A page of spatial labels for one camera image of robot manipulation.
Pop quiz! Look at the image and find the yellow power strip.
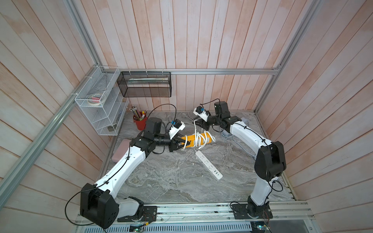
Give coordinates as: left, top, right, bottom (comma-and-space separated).
182, 132, 213, 149

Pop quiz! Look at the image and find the white power strip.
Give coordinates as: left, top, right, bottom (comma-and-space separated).
195, 151, 223, 180

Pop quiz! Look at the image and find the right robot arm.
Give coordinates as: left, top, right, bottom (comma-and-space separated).
193, 101, 287, 218

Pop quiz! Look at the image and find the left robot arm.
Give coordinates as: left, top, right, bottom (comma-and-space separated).
80, 117, 187, 230

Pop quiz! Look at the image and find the red metal pencil cup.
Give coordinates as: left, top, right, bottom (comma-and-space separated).
133, 112, 148, 131

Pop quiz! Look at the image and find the pencils and pens bundle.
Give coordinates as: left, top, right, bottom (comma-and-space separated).
130, 106, 147, 121

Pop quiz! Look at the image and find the pink case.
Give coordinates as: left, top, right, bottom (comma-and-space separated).
112, 139, 131, 163

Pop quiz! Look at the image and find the tape roll on shelf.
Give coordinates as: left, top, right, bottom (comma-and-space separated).
87, 93, 106, 106

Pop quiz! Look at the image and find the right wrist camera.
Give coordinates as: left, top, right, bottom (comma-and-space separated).
193, 106, 210, 122

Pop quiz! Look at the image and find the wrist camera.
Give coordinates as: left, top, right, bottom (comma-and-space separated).
193, 106, 210, 122
168, 119, 185, 139

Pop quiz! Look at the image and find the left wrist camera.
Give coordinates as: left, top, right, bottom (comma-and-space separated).
168, 119, 185, 139

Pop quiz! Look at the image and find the grey power strip cord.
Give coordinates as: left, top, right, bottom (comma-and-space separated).
220, 128, 257, 159

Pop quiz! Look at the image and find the black mesh wall basket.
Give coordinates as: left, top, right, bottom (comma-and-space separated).
117, 71, 172, 98

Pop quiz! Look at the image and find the white wire mesh shelf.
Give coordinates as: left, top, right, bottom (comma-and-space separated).
75, 66, 128, 136

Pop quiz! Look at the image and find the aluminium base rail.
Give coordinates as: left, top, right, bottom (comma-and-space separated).
72, 201, 321, 233

